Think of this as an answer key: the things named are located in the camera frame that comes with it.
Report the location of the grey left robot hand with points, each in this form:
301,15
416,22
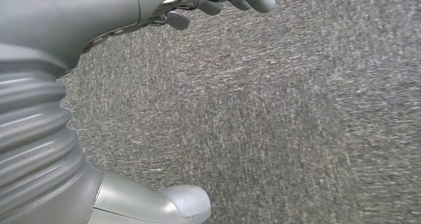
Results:
65,15

